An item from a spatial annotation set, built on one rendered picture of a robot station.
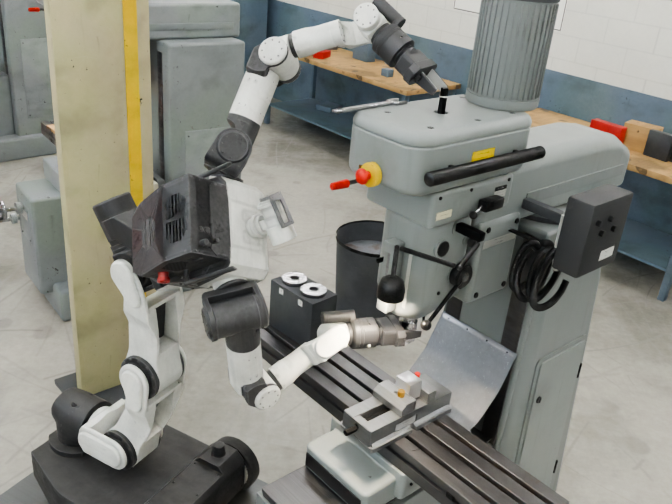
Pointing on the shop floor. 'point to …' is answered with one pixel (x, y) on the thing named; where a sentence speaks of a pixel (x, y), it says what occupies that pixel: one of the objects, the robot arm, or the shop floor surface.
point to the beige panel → (98, 165)
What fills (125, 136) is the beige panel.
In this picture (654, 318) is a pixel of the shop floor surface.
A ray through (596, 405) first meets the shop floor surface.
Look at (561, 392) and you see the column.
